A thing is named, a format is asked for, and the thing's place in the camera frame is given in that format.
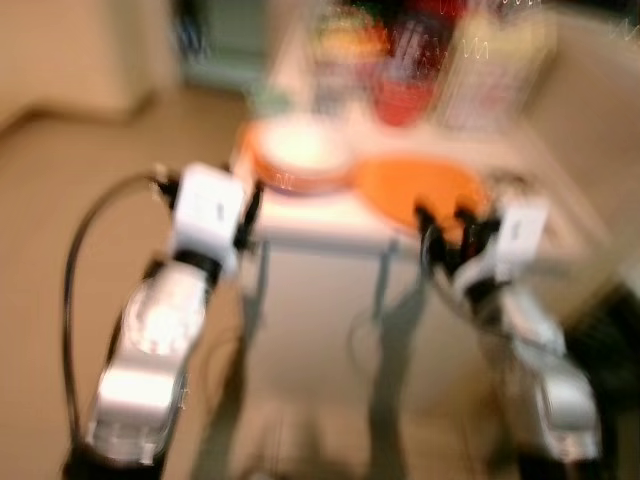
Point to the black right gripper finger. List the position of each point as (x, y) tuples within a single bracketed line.
[(465, 225), (424, 228)]

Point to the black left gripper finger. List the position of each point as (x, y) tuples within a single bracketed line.
[(255, 210)]

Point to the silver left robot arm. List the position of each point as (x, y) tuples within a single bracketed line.
[(150, 330)]

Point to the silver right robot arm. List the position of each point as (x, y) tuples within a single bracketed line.
[(550, 390)]

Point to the white side table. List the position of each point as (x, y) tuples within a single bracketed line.
[(320, 290)]

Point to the red round container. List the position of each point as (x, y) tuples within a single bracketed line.
[(402, 100)]

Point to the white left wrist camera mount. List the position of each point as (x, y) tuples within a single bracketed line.
[(208, 210)]

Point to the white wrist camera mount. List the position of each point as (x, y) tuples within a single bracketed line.
[(208, 210), (520, 235)]

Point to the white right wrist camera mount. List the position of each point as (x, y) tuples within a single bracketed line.
[(520, 235)]

